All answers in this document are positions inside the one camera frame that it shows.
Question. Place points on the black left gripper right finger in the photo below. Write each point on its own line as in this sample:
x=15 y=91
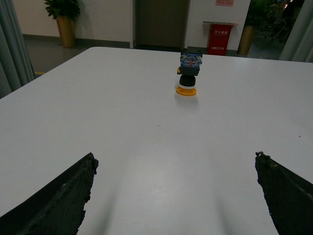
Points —
x=288 y=196

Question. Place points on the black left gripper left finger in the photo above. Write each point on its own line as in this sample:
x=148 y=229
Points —
x=57 y=208

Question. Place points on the yellow push button switch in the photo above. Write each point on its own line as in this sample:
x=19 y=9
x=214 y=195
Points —
x=190 y=62

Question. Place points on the grey curtain left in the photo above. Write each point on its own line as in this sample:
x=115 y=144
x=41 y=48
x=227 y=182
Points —
x=15 y=65

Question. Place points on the grey curtain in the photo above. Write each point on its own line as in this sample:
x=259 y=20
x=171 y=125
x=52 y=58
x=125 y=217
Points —
x=15 y=65
x=299 y=46

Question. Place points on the grey curtain right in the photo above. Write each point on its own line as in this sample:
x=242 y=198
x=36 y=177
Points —
x=299 y=46

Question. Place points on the red fire extinguisher box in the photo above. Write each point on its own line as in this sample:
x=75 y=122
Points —
x=219 y=34

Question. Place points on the right potted plant gold vase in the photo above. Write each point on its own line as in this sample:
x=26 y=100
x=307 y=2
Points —
x=258 y=14

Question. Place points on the potted plant gold vase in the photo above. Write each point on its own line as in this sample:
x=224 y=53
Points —
x=258 y=14
x=65 y=12

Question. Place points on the left potted plant gold vase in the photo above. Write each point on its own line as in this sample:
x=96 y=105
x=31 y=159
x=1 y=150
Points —
x=65 y=12

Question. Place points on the grey door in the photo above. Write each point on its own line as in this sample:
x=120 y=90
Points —
x=161 y=23

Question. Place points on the pink wall notice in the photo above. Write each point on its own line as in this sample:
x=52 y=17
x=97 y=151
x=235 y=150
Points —
x=226 y=3

